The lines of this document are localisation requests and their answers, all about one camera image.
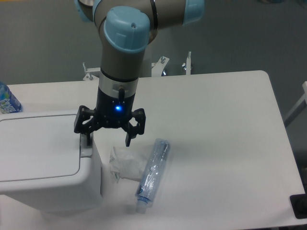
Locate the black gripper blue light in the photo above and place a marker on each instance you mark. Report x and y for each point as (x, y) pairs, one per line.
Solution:
(110, 112)

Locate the white push-button trash can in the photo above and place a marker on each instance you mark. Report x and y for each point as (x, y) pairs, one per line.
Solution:
(44, 164)

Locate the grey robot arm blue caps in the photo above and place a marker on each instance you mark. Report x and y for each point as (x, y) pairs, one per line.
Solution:
(126, 28)

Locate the crumpled white paper wrapper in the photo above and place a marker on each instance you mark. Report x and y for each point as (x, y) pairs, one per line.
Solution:
(128, 162)

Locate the empty clear plastic bottle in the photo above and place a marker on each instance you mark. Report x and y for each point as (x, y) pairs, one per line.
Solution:
(152, 175)

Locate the blue labelled water bottle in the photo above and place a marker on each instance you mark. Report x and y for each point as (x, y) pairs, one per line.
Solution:
(8, 102)

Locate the black device at table edge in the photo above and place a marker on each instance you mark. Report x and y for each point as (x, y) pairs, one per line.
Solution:
(299, 205)

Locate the white metal clamp frame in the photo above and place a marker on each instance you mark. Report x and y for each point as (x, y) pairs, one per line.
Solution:
(163, 67)

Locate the white frame at right edge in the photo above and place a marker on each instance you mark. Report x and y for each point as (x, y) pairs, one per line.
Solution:
(297, 108)

